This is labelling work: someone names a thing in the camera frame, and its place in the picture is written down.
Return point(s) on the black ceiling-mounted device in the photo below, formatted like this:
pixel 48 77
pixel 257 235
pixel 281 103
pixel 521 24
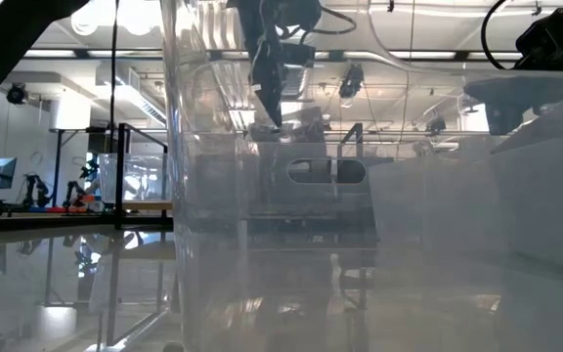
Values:
pixel 436 126

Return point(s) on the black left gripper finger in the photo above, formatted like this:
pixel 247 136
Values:
pixel 269 83

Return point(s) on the black aluminium table frame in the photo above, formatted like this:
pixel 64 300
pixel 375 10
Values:
pixel 42 222

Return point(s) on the clear plastic basket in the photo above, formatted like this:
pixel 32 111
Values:
pixel 428 205
pixel 144 181
pixel 272 293

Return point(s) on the background black robot arm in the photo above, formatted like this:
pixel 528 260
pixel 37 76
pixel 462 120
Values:
pixel 37 190
pixel 73 193

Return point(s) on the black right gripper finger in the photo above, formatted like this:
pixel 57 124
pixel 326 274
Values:
pixel 494 95

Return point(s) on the black ceiling spotlight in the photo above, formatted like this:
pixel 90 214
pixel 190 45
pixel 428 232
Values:
pixel 16 94

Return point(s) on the white rectangular air duct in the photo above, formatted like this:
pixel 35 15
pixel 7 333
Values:
pixel 130 93

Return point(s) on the white glossy table sheet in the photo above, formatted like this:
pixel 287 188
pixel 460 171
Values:
pixel 42 293

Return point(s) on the dark smoky plastic basket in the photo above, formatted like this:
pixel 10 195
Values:
pixel 311 172

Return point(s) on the black overhead camera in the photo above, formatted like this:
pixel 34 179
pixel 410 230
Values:
pixel 351 80

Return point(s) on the white plastic basket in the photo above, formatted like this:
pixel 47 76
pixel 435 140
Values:
pixel 545 205

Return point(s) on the wooden shelf with black frame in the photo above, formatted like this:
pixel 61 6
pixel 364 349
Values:
pixel 120 186

